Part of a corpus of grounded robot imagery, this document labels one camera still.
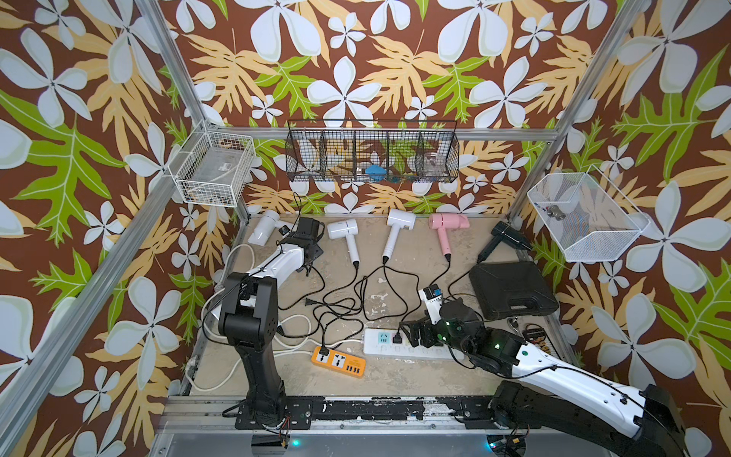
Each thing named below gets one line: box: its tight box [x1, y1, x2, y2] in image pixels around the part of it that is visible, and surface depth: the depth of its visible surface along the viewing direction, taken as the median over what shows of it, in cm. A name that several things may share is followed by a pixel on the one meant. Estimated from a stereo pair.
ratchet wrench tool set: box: [522, 322, 553, 356], surface depth 89 cm
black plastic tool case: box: [468, 260, 559, 321], surface depth 93 cm
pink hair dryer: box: [428, 213, 471, 257], surface depth 114 cm
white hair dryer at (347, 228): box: [326, 218, 360, 270], surface depth 113 cm
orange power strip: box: [311, 346, 367, 379], surface depth 82 cm
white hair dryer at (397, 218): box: [382, 208, 416, 259], surface depth 113 cm
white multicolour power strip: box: [362, 328, 466, 360], surface depth 84 cm
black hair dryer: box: [475, 220, 533, 264], surface depth 110 cm
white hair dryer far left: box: [246, 204, 289, 246], surface depth 113 cm
